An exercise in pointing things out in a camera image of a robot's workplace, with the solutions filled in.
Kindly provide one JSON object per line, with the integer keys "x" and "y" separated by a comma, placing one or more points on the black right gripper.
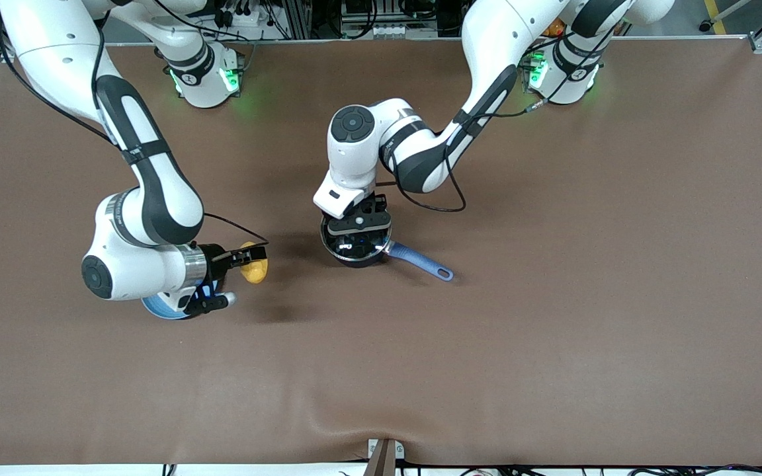
{"x": 214, "y": 258}

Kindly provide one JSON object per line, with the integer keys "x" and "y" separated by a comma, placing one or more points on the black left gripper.
{"x": 379, "y": 205}

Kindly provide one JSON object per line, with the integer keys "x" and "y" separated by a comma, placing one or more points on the yellow potato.
{"x": 256, "y": 271}

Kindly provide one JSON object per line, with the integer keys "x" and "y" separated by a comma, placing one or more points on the glass lid with blue knob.
{"x": 354, "y": 251}

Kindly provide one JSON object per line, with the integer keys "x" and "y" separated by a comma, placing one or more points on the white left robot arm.
{"x": 421, "y": 155}

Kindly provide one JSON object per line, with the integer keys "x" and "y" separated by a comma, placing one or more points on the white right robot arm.
{"x": 156, "y": 192}

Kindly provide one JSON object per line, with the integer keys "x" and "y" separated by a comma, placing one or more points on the blue round plate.
{"x": 161, "y": 309}

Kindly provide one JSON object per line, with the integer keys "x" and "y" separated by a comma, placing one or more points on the brown table cover mat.
{"x": 553, "y": 297}

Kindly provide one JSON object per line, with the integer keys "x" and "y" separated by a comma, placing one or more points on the white power strip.
{"x": 242, "y": 14}

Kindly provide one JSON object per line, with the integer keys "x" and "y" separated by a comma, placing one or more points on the metal table clamp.
{"x": 384, "y": 456}

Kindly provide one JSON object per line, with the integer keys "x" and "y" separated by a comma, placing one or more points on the bag of orange fruit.
{"x": 553, "y": 28}

